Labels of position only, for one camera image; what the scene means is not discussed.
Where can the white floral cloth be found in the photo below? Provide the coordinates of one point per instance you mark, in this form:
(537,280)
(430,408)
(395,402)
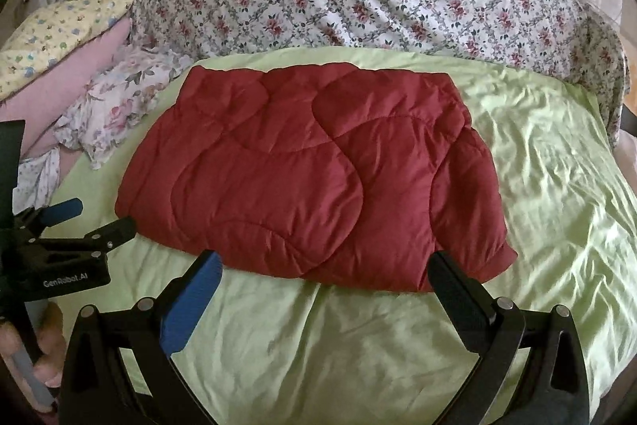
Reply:
(40,181)

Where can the pink pillow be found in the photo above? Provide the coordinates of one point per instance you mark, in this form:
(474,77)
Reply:
(74,81)

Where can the green bed sheet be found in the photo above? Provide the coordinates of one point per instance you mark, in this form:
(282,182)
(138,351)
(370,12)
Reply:
(522,206)

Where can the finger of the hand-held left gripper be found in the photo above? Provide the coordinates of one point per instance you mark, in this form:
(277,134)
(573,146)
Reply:
(104,236)
(64,208)

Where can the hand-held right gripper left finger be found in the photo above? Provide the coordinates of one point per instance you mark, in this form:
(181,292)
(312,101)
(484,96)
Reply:
(191,305)

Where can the floral quilt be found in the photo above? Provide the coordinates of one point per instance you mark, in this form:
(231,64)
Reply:
(348,7)

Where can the yellow print pillow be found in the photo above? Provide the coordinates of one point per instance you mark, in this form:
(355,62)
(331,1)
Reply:
(54,31)

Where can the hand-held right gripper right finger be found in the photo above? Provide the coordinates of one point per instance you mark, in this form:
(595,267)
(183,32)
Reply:
(458,300)

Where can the person's left hand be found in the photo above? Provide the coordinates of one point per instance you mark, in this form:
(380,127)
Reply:
(52,345)

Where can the crumpled floral cloth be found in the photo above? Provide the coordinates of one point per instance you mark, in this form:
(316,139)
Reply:
(124,106)

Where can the red puffer jacket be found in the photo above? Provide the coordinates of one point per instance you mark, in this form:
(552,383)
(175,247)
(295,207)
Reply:
(298,176)

